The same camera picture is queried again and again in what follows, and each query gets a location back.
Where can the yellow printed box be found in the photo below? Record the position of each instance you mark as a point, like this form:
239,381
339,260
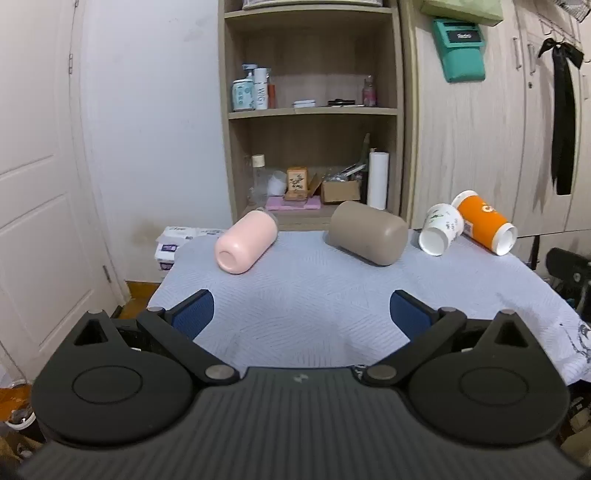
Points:
297,183

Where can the black flat item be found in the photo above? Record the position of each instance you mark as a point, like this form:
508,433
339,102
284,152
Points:
341,102

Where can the white translucent cup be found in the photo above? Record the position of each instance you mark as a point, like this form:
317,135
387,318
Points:
278,184

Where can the wooden wardrobe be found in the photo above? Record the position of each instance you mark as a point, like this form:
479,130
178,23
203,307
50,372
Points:
498,138

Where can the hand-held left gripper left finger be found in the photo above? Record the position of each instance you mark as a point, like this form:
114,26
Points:
196,314

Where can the clear bottle cream cap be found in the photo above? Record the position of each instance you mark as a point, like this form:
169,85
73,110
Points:
258,182

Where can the white tall bottle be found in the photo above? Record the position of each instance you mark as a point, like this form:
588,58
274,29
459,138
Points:
261,90

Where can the small red bottle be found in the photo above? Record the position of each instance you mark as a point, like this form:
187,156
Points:
272,97

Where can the black chair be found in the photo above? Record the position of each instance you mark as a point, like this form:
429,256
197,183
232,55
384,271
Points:
570,277

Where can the black ribbon bow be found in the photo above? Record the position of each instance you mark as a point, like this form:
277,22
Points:
563,115

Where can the green box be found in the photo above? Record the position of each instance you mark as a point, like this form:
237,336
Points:
461,9

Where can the white door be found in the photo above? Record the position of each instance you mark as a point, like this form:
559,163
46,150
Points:
41,184

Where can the wooden bookshelf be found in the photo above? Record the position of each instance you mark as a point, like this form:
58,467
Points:
314,55

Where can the white paper towel roll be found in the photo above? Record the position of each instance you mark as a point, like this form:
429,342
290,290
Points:
378,180

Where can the white flat case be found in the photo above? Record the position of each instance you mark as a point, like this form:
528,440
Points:
304,104

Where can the light blue tablecloth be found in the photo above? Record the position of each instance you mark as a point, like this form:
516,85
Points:
300,286

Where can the pink cup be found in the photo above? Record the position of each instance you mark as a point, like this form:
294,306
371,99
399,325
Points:
247,237

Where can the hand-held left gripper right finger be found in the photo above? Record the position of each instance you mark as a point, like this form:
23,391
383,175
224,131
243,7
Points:
408,314

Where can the white printed paper cup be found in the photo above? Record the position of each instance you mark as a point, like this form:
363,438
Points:
441,228

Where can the pink flat box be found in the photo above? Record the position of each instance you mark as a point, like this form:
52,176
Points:
293,204

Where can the tissue packs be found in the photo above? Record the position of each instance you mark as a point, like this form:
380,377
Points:
173,247

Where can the pink small bottle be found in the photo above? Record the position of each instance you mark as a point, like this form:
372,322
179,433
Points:
369,94

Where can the orange paper cup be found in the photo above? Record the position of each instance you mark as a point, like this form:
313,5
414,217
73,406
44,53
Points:
485,221

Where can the taupe cup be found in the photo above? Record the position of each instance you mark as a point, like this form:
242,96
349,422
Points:
367,233

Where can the open cardboard box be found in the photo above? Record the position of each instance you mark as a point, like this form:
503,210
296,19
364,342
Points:
340,191

